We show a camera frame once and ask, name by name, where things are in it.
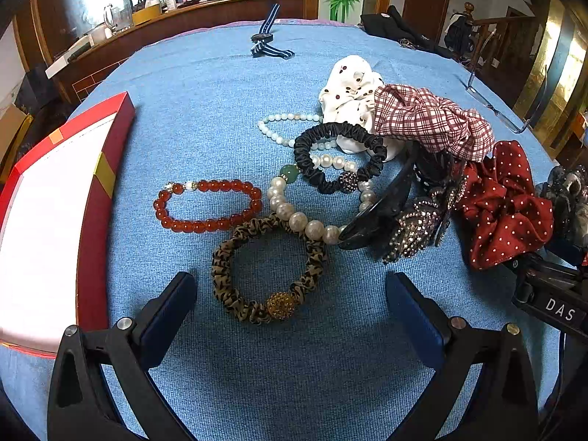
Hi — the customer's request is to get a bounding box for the black satin hair tie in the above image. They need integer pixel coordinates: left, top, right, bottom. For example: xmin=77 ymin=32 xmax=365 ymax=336
xmin=293 ymin=120 xmax=389 ymax=196

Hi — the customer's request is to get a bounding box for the yellow box on counter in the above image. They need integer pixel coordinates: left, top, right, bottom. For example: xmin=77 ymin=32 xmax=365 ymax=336
xmin=132 ymin=4 xmax=161 ymax=26

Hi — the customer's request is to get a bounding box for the leopard print hair tie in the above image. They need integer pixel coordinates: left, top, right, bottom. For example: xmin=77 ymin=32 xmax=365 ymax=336
xmin=210 ymin=214 xmax=329 ymax=326

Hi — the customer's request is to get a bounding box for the wooden dresser counter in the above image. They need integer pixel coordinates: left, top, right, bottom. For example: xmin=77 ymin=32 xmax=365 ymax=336
xmin=53 ymin=0 xmax=303 ymax=105

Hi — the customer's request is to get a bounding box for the red polka dot scrunchie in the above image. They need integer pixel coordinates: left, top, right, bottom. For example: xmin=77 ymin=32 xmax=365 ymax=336
xmin=456 ymin=140 xmax=554 ymax=271

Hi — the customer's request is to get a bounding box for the white dotted scrunchie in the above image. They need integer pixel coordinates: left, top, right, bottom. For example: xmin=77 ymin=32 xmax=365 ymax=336
xmin=319 ymin=55 xmax=384 ymax=135

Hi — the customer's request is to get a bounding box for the white flat box on counter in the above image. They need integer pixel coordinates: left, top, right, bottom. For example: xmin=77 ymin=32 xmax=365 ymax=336
xmin=45 ymin=35 xmax=92 ymax=80

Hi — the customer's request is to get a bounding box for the blue striped wristwatch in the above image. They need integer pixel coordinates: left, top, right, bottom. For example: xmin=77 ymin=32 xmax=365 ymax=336
xmin=250 ymin=3 xmax=295 ymax=60

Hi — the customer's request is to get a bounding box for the black clothing pile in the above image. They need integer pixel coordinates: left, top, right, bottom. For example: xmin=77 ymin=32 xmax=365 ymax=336
xmin=361 ymin=5 xmax=455 ymax=60

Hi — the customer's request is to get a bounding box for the small pale bead bracelet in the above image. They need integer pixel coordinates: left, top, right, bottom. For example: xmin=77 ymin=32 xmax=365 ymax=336
xmin=256 ymin=111 xmax=339 ymax=151

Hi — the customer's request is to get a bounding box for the rhinestone hair clip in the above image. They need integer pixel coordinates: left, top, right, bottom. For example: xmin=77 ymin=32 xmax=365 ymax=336
xmin=383 ymin=180 xmax=465 ymax=264

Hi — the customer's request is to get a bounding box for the blue light bedspread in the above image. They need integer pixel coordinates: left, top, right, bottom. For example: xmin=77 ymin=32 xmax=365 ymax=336
xmin=0 ymin=19 xmax=564 ymax=441

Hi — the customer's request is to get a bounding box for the red white gift box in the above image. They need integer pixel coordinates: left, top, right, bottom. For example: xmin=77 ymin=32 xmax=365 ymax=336
xmin=1 ymin=93 xmax=136 ymax=358

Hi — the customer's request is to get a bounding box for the red bead bracelet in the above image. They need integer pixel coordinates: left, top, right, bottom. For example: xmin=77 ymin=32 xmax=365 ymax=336
xmin=152 ymin=178 xmax=264 ymax=234

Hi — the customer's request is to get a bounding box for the red plaid scrunchie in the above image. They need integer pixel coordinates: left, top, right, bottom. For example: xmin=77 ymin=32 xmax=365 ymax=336
xmin=374 ymin=84 xmax=494 ymax=162

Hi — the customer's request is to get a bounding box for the large white pearl bracelet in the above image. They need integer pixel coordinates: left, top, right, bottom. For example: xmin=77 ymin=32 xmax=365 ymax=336
xmin=266 ymin=151 xmax=379 ymax=246

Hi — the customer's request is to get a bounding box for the black hair claw clip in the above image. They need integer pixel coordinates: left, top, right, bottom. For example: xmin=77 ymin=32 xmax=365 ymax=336
xmin=339 ymin=143 xmax=465 ymax=257

